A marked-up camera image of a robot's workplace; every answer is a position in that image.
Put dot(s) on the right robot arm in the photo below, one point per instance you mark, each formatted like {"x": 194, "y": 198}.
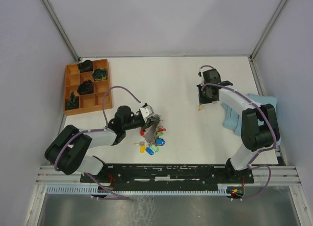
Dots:
{"x": 259, "y": 130}

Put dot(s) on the black red rolled sock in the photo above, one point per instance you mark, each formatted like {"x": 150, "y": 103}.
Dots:
{"x": 87, "y": 87}

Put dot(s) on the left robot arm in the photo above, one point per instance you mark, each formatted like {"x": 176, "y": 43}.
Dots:
{"x": 68, "y": 151}

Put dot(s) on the black rolled sock top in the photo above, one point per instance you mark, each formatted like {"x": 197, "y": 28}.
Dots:
{"x": 85, "y": 66}

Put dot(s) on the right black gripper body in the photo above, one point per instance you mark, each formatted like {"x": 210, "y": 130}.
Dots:
{"x": 203, "y": 97}

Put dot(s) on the green black rolled sock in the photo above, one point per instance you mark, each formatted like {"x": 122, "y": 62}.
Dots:
{"x": 100, "y": 74}

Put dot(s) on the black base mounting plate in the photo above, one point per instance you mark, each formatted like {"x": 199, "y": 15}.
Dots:
{"x": 170, "y": 177}

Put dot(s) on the light blue folded cloth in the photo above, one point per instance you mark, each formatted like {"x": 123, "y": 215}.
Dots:
{"x": 233, "y": 121}

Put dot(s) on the orange wooden compartment tray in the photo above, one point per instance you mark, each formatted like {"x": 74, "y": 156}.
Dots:
{"x": 89, "y": 102}

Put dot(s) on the yellow tagged key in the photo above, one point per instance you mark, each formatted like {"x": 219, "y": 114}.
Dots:
{"x": 201, "y": 107}

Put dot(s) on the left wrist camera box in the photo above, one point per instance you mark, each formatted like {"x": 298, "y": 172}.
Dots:
{"x": 146, "y": 111}

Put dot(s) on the dark green rolled sock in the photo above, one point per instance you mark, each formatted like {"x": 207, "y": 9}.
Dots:
{"x": 72, "y": 103}

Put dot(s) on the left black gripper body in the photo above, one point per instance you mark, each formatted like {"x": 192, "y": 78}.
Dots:
{"x": 141, "y": 123}

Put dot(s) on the bunch of coloured key tags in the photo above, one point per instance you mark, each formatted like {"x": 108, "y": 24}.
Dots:
{"x": 152, "y": 148}

